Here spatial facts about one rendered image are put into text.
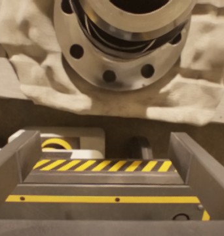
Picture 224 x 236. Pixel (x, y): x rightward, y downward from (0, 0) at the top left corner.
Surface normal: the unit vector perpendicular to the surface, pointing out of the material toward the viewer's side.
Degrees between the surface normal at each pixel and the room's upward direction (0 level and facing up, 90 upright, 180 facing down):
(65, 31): 0
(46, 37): 58
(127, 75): 0
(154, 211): 0
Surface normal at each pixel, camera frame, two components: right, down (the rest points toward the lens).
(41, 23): 0.87, 0.21
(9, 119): 0.01, 0.29
